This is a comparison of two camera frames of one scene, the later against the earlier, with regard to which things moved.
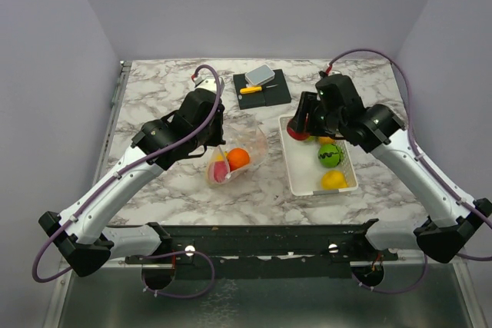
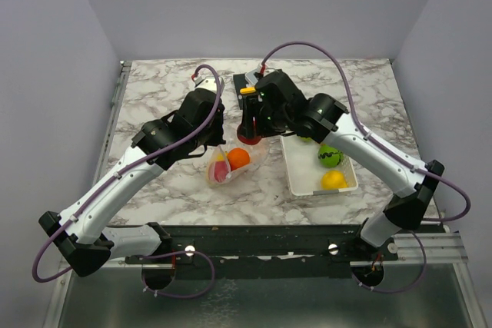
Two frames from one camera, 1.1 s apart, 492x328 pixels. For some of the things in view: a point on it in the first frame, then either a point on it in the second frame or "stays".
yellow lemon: (334, 180) stays
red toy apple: (221, 170) stays
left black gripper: (218, 138) stays
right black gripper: (307, 104) -> (252, 107)
